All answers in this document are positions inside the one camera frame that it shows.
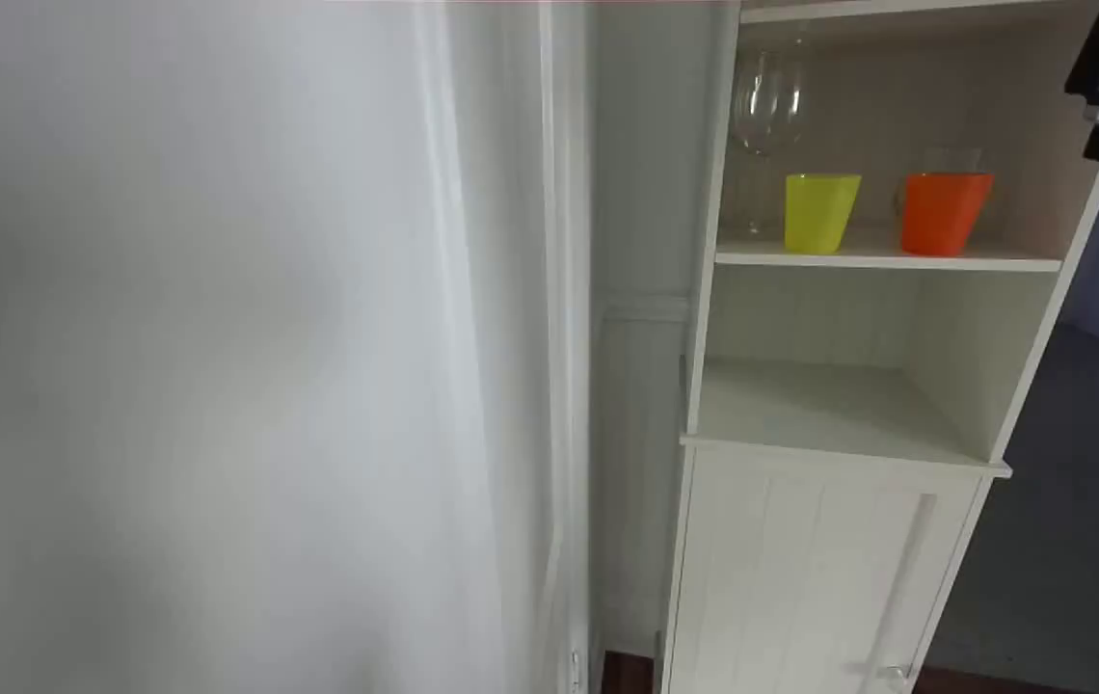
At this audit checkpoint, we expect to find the white wooden shelf cabinet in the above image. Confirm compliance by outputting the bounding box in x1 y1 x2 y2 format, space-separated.
653 0 1099 694

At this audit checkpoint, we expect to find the white cabinet door handle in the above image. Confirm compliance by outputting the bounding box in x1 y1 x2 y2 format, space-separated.
855 489 941 685

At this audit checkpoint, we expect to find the white cabinet door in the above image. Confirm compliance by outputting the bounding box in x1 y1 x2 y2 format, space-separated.
662 449 996 694

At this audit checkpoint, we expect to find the yellow plastic cup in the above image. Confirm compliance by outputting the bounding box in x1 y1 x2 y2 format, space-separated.
784 171 863 257

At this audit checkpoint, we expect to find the clear stemmed wine glass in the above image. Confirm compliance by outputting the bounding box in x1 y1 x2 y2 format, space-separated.
729 35 818 245

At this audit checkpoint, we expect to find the orange plastic cup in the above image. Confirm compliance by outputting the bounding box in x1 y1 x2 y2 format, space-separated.
899 171 998 257

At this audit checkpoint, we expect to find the white blurred foreground panel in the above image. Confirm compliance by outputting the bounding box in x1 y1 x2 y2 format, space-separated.
0 0 597 694

